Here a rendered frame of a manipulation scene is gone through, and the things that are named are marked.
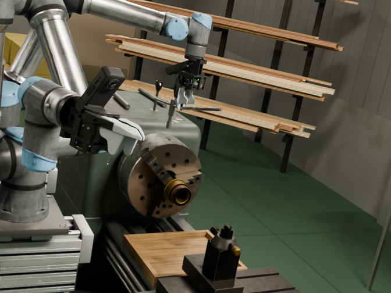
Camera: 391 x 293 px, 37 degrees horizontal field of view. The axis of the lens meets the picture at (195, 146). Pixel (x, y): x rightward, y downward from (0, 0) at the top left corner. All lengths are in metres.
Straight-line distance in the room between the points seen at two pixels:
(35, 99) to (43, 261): 0.60
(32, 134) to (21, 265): 0.53
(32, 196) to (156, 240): 0.75
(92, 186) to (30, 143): 1.09
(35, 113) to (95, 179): 1.11
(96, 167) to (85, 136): 1.20
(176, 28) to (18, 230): 0.84
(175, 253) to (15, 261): 0.69
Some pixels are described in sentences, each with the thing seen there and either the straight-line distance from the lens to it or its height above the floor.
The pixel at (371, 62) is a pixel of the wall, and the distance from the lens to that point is 5.83.
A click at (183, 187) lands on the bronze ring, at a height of 1.12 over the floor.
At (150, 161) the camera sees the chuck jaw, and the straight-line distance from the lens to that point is 2.15.
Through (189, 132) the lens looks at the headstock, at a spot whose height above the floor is 1.23.
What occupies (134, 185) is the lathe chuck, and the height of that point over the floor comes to 1.07.
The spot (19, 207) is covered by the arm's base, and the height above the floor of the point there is 1.20.
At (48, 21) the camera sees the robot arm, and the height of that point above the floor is 1.69.
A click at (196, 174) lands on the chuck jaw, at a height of 1.12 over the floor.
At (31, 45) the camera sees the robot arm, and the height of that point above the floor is 1.52.
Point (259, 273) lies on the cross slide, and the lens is 1.96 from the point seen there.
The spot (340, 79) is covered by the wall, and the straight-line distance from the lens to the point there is 6.14.
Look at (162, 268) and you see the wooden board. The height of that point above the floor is 0.88.
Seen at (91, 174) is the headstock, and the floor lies 1.05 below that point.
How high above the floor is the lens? 1.87
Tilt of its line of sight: 17 degrees down
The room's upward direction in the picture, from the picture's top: 11 degrees clockwise
